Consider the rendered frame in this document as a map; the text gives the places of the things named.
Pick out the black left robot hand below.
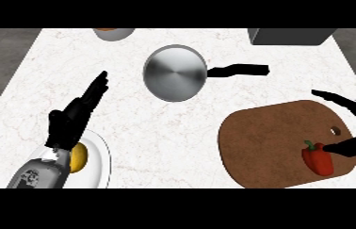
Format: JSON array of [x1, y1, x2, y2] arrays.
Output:
[[44, 70, 109, 152]]

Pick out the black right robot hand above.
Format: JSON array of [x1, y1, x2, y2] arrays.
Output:
[[310, 89, 356, 158]]

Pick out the red bell pepper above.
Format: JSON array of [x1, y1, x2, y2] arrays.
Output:
[[299, 139, 335, 177]]

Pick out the brown wooden cutting board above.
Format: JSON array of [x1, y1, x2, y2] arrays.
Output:
[[217, 99, 356, 189]]

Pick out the yellow lemon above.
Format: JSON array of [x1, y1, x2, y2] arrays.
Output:
[[67, 141, 88, 174]]

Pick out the white plate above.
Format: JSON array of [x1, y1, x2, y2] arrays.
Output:
[[25, 128, 112, 189]]

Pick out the dark grey box appliance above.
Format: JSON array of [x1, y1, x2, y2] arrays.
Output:
[[246, 28, 339, 46]]

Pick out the grey bowl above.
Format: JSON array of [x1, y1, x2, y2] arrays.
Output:
[[91, 28, 135, 42]]

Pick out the silver pan with black handle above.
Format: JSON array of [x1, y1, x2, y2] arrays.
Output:
[[141, 43, 271, 103]]

